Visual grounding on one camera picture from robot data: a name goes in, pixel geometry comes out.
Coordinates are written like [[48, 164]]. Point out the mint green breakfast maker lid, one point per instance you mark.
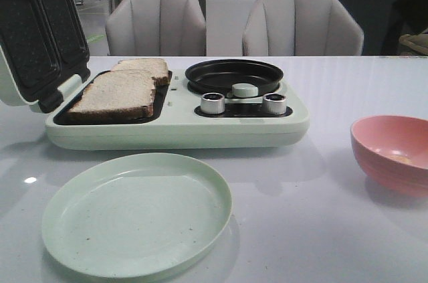
[[44, 53]]

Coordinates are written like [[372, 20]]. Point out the beige cushion at right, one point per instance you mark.
[[413, 45]]

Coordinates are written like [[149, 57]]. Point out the pink bowl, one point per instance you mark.
[[374, 138]]

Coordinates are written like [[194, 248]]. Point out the bread slice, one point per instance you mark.
[[116, 95], [156, 66]]

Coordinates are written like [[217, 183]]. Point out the white cabinet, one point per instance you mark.
[[225, 20]]

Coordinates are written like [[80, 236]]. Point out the silver control knob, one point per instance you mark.
[[274, 104], [212, 103]]

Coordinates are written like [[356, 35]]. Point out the mint green round plate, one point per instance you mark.
[[144, 216]]

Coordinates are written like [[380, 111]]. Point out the black round frying pan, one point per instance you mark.
[[219, 76]]

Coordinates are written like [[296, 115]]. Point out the mint green breakfast maker base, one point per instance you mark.
[[178, 126]]

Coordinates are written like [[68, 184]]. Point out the right grey upholstered chair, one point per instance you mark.
[[301, 28]]

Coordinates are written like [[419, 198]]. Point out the left silver control knob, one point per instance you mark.
[[212, 103]]

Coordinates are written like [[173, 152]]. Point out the left grey upholstered chair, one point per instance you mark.
[[157, 28]]

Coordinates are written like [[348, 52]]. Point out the orange cooked shrimp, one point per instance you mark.
[[401, 159]]

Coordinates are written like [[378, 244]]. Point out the grey upholstered chair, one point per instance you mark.
[[157, 28], [301, 28]]

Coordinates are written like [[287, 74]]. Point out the right silver control knob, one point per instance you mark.
[[274, 104]]

